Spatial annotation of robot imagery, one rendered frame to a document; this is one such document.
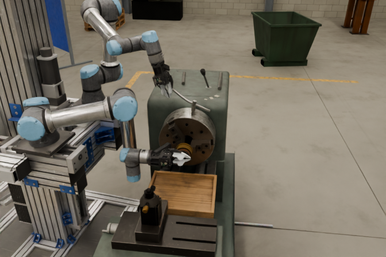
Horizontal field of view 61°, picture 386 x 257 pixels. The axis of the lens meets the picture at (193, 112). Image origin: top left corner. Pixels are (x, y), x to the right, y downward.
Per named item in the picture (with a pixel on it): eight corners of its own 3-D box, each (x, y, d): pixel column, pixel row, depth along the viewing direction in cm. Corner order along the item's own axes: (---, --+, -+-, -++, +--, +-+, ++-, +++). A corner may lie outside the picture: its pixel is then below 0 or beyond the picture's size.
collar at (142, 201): (142, 194, 140) (142, 188, 139) (161, 195, 139) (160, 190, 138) (137, 207, 133) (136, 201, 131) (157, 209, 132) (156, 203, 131)
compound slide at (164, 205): (147, 206, 155) (146, 198, 152) (168, 207, 154) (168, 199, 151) (135, 240, 137) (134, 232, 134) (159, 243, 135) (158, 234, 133)
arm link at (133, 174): (139, 170, 187) (138, 154, 182) (142, 182, 177) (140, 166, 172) (126, 172, 185) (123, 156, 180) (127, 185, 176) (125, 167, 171)
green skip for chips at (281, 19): (247, 51, 735) (251, 11, 697) (289, 50, 743) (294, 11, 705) (265, 71, 615) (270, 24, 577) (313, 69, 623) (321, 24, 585)
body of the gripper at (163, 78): (155, 88, 170) (147, 66, 165) (158, 82, 177) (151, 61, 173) (169, 85, 168) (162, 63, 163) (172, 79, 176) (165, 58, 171)
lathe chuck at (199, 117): (158, 150, 200) (165, 104, 186) (209, 162, 200) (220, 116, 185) (155, 159, 192) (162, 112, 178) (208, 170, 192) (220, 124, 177)
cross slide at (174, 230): (124, 217, 154) (123, 210, 152) (216, 226, 150) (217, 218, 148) (111, 249, 138) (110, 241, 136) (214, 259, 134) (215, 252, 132)
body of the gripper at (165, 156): (170, 170, 167) (147, 168, 169) (174, 160, 175) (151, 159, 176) (170, 158, 164) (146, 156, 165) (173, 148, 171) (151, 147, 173)
